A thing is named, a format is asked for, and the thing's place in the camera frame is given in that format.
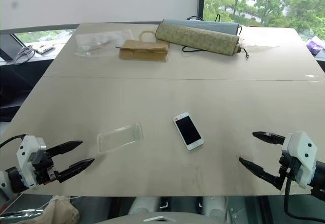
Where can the clear plastic bag with parts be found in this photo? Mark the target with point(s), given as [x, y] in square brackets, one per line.
[97, 43]

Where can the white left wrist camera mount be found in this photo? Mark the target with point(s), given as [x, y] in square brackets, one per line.
[26, 155]

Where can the beige cloth bag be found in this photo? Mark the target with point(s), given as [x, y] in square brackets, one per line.
[61, 210]

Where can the grey robot torso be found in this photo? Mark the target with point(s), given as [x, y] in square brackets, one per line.
[155, 218]

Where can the olive rolled mat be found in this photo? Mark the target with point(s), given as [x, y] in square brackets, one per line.
[198, 39]

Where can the grey rolled mat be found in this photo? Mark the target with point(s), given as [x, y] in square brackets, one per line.
[210, 26]

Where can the flat clear plastic sheet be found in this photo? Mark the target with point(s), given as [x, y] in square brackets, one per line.
[259, 43]

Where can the white smartphone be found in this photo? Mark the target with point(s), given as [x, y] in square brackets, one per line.
[188, 131]

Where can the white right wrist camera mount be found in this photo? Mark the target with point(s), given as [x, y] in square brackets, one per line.
[303, 150]

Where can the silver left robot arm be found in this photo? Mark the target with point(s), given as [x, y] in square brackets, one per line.
[5, 183]

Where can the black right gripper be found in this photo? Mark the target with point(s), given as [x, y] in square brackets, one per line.
[289, 168]

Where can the brown paper bag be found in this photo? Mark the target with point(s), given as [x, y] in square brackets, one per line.
[143, 51]

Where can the clear phone case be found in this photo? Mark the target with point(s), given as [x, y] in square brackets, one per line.
[119, 138]

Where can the purple packet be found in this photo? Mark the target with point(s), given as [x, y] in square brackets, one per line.
[314, 45]

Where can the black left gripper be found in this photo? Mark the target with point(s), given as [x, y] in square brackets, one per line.
[45, 169]

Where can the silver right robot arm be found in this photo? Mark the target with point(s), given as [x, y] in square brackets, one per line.
[319, 177]

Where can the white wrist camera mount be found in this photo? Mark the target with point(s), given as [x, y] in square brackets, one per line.
[303, 150]
[26, 155]

